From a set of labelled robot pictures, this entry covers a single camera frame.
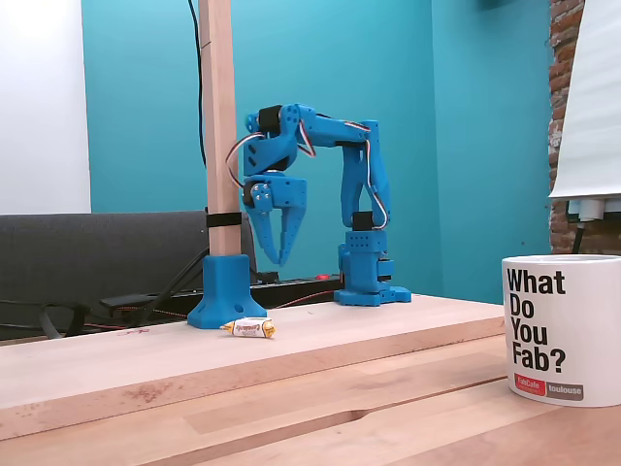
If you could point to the white and gold sweet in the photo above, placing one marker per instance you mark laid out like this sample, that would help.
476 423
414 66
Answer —
250 328

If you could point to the white printed mug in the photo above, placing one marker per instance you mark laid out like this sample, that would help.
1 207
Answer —
592 315

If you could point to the black power strip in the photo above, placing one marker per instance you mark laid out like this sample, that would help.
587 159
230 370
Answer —
291 289

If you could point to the black flat device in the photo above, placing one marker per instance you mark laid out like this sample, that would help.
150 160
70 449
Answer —
123 303

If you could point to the dark grey sofa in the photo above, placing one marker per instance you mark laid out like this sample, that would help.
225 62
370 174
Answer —
97 252

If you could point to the white board panel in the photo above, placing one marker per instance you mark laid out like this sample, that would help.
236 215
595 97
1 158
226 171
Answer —
41 97

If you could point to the flip chart marker tray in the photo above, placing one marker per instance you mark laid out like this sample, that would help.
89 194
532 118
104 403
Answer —
594 209

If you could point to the white flip chart paper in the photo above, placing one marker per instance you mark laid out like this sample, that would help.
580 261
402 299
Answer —
594 97

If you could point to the wooden post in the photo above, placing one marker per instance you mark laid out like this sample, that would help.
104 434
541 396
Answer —
218 121

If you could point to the blue post base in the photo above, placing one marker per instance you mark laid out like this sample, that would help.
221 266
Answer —
225 291

